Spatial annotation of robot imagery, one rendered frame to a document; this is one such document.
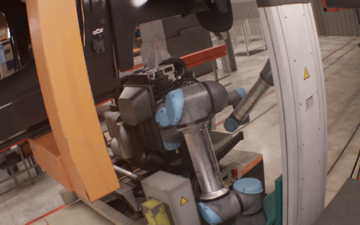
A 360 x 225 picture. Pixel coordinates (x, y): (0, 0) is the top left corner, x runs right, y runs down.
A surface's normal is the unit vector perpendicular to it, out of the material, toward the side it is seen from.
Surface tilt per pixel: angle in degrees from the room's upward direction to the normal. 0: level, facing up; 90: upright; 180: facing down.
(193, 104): 75
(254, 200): 90
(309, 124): 90
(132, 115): 90
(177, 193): 90
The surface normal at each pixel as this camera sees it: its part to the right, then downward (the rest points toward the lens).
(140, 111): 0.38, 0.20
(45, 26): 0.69, 0.07
